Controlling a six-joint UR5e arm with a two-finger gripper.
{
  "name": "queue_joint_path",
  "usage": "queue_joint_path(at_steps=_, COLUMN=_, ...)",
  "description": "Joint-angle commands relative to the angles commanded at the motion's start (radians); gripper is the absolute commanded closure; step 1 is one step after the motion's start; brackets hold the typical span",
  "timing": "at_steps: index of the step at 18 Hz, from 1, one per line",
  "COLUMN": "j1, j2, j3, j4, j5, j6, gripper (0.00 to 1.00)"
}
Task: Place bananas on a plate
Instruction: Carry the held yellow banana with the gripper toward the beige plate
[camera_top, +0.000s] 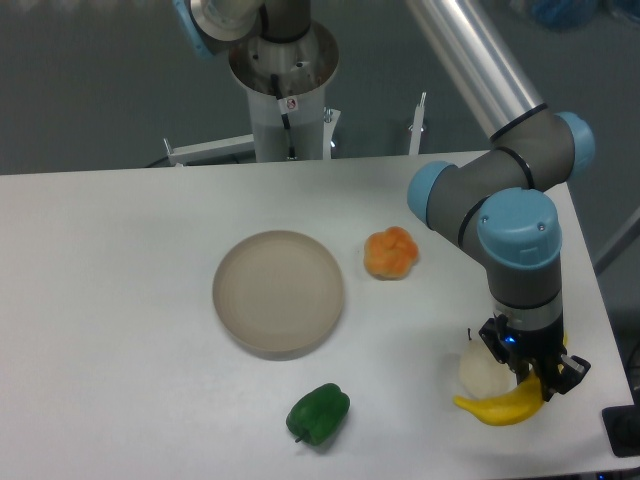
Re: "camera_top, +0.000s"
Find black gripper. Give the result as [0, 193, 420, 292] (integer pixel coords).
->
[479, 314, 591, 402]

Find yellow banana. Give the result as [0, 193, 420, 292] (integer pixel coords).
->
[452, 370, 545, 427]

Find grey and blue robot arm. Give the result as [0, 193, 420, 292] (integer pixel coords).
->
[176, 1, 595, 400]

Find beige round plate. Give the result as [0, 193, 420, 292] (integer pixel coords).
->
[212, 230, 345, 359]

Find white pear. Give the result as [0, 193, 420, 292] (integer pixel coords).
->
[458, 334, 515, 400]

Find black device at table edge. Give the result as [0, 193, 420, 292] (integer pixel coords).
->
[602, 405, 639, 458]

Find orange pumpkin-shaped bun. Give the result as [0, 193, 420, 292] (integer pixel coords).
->
[363, 226, 419, 280]

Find green bell pepper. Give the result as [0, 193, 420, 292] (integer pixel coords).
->
[285, 383, 351, 446]

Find white upright metal bracket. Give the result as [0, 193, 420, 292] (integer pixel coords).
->
[408, 92, 427, 155]

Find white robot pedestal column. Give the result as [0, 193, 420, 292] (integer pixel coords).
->
[247, 74, 332, 163]

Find black cable on pedestal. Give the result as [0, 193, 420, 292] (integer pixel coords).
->
[270, 73, 298, 160]

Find white metal frame bracket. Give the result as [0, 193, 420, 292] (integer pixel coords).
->
[163, 134, 254, 166]

